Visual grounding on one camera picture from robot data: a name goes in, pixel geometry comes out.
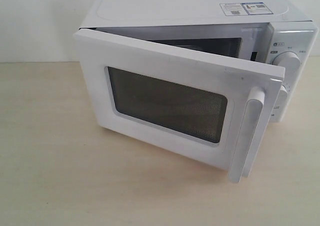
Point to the white microwave door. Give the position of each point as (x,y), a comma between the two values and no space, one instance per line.
(191,96)

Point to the white Midea microwave oven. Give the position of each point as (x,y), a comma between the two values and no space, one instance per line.
(263,37)

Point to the white lower timer knob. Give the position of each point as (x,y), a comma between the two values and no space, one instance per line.
(282,96)

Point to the white upper power knob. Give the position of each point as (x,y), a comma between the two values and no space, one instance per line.
(289,60)

